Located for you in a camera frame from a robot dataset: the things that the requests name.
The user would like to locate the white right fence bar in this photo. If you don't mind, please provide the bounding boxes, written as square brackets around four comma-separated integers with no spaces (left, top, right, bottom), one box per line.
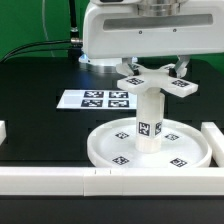
[201,122,224,168]

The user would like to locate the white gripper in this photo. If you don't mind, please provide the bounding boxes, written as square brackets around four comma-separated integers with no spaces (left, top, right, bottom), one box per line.
[83,0,224,78]

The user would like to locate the white round table top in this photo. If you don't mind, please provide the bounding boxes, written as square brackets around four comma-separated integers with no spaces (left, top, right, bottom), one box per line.
[87,117,212,168]

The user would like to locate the white left fence bar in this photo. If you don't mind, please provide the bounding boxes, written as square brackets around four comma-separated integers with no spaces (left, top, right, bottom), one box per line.
[0,121,6,146]

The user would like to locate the black cable pair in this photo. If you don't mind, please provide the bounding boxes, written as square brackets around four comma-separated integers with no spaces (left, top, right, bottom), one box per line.
[0,37,84,64]

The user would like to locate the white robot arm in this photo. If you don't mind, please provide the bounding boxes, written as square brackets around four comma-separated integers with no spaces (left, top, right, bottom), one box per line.
[83,0,224,77]

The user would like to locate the white fence bar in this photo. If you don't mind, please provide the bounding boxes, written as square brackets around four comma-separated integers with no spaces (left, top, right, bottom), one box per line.
[0,167,224,196]
[0,121,6,146]
[201,122,224,168]

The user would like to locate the white marker sheet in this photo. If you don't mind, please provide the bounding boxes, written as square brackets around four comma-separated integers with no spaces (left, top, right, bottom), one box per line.
[57,90,137,110]

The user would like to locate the white cross-shaped table base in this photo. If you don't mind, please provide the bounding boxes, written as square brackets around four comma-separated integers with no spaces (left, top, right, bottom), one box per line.
[116,63,198,97]

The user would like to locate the white thin cable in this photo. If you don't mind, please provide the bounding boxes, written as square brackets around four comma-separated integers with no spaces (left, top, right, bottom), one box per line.
[41,0,55,58]

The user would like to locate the black vertical cable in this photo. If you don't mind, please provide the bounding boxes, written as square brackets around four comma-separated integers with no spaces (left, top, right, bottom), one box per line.
[67,0,81,42]

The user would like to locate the white front fence bar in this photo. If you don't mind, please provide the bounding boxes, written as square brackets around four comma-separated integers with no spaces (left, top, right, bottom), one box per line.
[0,167,224,196]

